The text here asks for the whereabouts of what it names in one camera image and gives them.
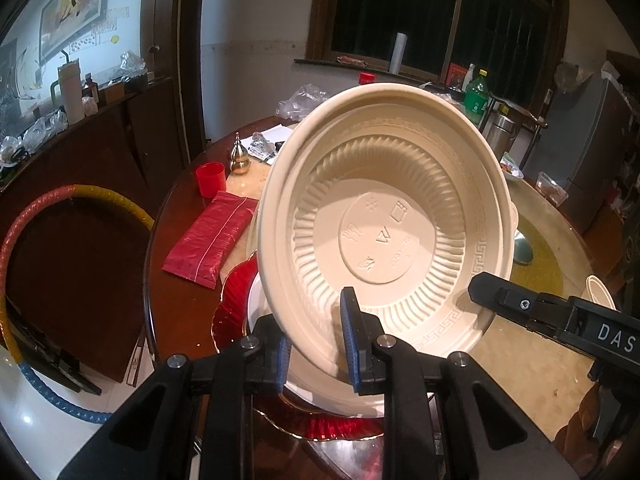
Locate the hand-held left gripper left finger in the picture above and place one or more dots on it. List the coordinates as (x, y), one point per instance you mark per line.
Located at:
(283, 365)

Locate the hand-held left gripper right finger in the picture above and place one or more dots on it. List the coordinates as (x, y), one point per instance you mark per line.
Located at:
(350, 350)

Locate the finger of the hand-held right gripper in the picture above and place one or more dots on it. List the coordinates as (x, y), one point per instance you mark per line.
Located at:
(510, 300)

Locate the white plastic bowl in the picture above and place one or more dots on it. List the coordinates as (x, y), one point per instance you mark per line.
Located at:
(320, 395)

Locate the red plate with gold rim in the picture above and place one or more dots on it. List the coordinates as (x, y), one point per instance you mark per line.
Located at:
(235, 300)

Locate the cream ribbed plastic bowl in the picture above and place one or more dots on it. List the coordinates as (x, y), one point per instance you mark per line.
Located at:
(390, 210)

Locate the person's right hand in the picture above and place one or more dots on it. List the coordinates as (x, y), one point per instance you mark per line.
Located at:
(577, 435)

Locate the gold glitter round placemat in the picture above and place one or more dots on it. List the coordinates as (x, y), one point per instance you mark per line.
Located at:
(542, 280)

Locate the small cream plastic bowl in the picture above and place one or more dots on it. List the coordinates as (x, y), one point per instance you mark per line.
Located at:
(600, 292)

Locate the grey round disc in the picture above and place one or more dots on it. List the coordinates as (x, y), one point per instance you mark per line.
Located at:
(523, 250)

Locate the clear box with food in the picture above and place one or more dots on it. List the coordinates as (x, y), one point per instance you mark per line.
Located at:
(552, 190)

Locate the small patterned bowl with food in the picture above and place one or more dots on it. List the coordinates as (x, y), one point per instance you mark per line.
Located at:
(514, 170)

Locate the red plastic packet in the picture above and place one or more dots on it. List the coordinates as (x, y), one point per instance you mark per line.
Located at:
(210, 240)

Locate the paper sheet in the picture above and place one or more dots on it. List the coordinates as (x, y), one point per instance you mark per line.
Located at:
(137, 360)

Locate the steel thermos flask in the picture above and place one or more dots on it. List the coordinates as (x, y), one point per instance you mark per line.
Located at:
(499, 135)

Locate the grey refrigerator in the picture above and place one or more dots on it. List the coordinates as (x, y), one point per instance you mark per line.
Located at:
(580, 150)

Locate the red plastic cup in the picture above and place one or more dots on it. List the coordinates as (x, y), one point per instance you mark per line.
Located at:
(210, 180)

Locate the green soda bottle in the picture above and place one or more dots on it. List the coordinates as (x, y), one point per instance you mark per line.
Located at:
(477, 100)

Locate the gold gourd ornament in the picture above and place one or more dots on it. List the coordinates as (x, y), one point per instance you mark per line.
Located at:
(240, 157)

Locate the printed paper leaflet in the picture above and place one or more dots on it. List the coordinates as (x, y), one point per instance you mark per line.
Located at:
(270, 142)

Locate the slim white bottle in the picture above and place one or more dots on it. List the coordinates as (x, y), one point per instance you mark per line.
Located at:
(469, 77)

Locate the red box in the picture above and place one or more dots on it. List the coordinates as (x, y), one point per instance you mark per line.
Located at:
(456, 74)

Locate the clear plastic bag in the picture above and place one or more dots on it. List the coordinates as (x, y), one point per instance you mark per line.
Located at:
(305, 102)

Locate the dark wooden cabinet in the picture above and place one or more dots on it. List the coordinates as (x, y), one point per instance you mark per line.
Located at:
(115, 170)

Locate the white bottle with red cap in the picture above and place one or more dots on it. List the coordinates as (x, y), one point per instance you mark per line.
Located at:
(366, 79)

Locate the white roll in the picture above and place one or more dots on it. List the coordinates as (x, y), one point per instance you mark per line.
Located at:
(399, 52)

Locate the multicolour hula hoop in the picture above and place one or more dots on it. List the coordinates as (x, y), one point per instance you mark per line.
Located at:
(30, 210)

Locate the dark framed window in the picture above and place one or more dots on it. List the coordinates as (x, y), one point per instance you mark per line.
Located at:
(425, 5)

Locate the brown glass bottle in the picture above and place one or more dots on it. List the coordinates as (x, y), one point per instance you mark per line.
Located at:
(90, 89)

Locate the framed wall painting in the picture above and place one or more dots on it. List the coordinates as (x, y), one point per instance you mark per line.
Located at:
(75, 5)

